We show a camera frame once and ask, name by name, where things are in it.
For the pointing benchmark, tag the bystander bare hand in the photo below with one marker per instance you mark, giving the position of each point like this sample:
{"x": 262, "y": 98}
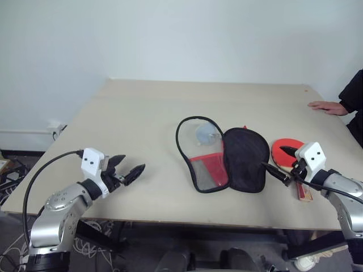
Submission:
{"x": 329, "y": 107}

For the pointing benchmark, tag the red table tennis paddle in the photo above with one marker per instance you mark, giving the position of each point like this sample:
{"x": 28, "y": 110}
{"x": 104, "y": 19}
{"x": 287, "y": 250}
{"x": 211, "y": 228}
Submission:
{"x": 278, "y": 162}

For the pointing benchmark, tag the white and blue plush ball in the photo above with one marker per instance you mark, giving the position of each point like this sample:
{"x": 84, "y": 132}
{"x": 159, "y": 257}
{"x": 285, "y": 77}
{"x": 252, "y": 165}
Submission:
{"x": 204, "y": 133}

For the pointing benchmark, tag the white wall power socket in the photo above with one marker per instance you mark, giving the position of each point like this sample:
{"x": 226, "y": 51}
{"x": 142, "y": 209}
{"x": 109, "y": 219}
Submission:
{"x": 55, "y": 126}

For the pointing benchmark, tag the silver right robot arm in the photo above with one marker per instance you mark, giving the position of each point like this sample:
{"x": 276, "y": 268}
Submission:
{"x": 344, "y": 184}

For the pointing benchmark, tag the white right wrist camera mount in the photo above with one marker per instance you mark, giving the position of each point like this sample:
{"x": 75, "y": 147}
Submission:
{"x": 312, "y": 156}

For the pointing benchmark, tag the dark grey rounded shape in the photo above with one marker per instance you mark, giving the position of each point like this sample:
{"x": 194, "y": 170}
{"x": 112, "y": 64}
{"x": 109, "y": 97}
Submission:
{"x": 239, "y": 260}
{"x": 175, "y": 259}

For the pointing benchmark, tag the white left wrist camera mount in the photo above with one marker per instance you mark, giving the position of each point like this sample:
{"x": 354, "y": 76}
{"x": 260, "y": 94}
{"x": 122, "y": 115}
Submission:
{"x": 90, "y": 160}

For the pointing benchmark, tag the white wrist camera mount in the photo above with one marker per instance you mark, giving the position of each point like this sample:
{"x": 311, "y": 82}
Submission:
{"x": 90, "y": 160}
{"x": 312, "y": 156}

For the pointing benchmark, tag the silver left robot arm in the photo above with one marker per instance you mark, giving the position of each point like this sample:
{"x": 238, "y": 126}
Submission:
{"x": 59, "y": 204}

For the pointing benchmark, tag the bystander in dark jacket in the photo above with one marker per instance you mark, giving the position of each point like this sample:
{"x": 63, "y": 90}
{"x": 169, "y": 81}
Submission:
{"x": 354, "y": 96}

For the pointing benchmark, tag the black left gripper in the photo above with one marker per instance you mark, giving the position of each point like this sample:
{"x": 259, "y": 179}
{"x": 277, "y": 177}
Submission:
{"x": 111, "y": 181}

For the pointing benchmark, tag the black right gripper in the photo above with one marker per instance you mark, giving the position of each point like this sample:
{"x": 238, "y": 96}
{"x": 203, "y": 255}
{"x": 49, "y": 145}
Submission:
{"x": 298, "y": 169}

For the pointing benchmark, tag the white shoe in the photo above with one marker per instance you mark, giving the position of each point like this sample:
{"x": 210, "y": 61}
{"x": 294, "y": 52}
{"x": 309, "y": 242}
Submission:
{"x": 307, "y": 262}

